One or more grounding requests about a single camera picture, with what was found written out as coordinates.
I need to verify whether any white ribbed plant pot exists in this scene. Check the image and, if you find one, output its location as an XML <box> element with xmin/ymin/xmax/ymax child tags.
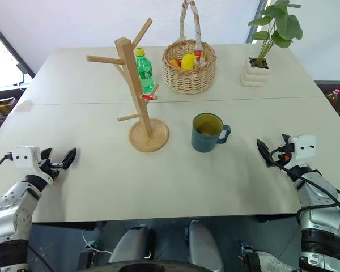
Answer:
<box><xmin>240</xmin><ymin>57</ymin><xmax>271</xmax><ymax>88</ymax></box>

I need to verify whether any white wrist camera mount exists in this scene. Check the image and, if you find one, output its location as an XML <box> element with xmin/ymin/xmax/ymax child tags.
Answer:
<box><xmin>12</xmin><ymin>146</ymin><xmax>58</xmax><ymax>185</ymax></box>
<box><xmin>288</xmin><ymin>134</ymin><xmax>317</xmax><ymax>168</ymax></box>

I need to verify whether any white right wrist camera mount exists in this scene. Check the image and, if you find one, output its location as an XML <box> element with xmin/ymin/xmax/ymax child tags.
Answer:
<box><xmin>288</xmin><ymin>134</ymin><xmax>317</xmax><ymax>168</ymax></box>

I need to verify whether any teal mug with yellow inside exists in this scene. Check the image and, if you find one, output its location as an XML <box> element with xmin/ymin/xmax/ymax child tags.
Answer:
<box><xmin>190</xmin><ymin>113</ymin><xmax>232</xmax><ymax>153</ymax></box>

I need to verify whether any dark window frame bar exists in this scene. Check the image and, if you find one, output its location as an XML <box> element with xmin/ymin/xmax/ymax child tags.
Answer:
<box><xmin>0</xmin><ymin>16</ymin><xmax>36</xmax><ymax>78</ymax></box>

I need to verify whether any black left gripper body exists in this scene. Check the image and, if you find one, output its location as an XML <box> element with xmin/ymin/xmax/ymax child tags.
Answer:
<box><xmin>39</xmin><ymin>158</ymin><xmax>64</xmax><ymax>181</ymax></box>

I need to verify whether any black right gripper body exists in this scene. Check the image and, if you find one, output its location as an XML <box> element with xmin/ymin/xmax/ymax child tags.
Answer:
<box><xmin>271</xmin><ymin>145</ymin><xmax>295</xmax><ymax>168</ymax></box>

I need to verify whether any grey robot leg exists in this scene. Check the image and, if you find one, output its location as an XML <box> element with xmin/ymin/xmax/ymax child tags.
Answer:
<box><xmin>108</xmin><ymin>225</ymin><xmax>156</xmax><ymax>265</ymax></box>
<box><xmin>185</xmin><ymin>219</ymin><xmax>224</xmax><ymax>272</ymax></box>

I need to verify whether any thin white cable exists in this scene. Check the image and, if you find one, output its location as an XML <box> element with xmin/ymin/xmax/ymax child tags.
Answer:
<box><xmin>82</xmin><ymin>228</ymin><xmax>113</xmax><ymax>255</ymax></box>

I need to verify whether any wooden mug tree stand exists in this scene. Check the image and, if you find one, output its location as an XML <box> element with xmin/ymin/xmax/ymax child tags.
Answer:
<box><xmin>86</xmin><ymin>18</ymin><xmax>170</xmax><ymax>153</ymax></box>

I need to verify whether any brown cardboard box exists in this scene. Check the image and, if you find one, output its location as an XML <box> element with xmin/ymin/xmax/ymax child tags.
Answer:
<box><xmin>0</xmin><ymin>96</ymin><xmax>18</xmax><ymax>134</ymax></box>

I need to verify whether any grey left robot leg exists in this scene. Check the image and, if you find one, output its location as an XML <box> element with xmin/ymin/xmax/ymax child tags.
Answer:
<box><xmin>108</xmin><ymin>225</ymin><xmax>156</xmax><ymax>265</ymax></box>

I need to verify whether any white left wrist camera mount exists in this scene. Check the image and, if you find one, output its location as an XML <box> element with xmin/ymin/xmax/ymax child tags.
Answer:
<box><xmin>12</xmin><ymin>146</ymin><xmax>58</xmax><ymax>185</ymax></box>

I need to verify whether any dark rounded robot torso rim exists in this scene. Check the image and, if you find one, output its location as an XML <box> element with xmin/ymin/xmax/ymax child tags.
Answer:
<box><xmin>100</xmin><ymin>261</ymin><xmax>195</xmax><ymax>272</ymax></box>

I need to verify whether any wicker basket with handle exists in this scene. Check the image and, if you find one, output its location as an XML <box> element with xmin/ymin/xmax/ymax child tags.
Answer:
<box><xmin>161</xmin><ymin>0</ymin><xmax>218</xmax><ymax>95</ymax></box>

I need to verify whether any grey right robot leg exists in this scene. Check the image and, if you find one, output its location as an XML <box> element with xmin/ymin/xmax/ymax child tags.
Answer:
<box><xmin>185</xmin><ymin>219</ymin><xmax>224</xmax><ymax>272</ymax></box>

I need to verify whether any green leafy plant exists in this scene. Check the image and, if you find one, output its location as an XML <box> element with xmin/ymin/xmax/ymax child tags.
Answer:
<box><xmin>247</xmin><ymin>0</ymin><xmax>304</xmax><ymax>67</ymax></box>

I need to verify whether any yellow fruit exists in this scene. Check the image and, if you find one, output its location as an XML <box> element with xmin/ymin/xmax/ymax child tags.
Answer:
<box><xmin>180</xmin><ymin>53</ymin><xmax>196</xmax><ymax>70</ymax></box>

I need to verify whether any green plastic bottle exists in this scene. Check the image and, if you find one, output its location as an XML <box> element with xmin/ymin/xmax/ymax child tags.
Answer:
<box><xmin>134</xmin><ymin>47</ymin><xmax>156</xmax><ymax>95</ymax></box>

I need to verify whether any black and white floor device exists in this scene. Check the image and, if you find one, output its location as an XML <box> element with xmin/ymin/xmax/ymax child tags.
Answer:
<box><xmin>237</xmin><ymin>240</ymin><xmax>297</xmax><ymax>272</ymax></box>

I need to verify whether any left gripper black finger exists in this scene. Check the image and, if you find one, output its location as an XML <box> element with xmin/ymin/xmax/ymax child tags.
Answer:
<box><xmin>59</xmin><ymin>147</ymin><xmax>78</xmax><ymax>171</ymax></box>
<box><xmin>40</xmin><ymin>147</ymin><xmax>53</xmax><ymax>163</ymax></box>

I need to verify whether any small white table block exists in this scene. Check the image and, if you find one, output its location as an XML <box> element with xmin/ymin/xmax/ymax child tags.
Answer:
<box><xmin>15</xmin><ymin>100</ymin><xmax>34</xmax><ymax>113</ymax></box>

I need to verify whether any pink-capped bottle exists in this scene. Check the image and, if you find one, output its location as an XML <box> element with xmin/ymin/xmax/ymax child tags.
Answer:
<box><xmin>325</xmin><ymin>88</ymin><xmax>340</xmax><ymax>108</ymax></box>

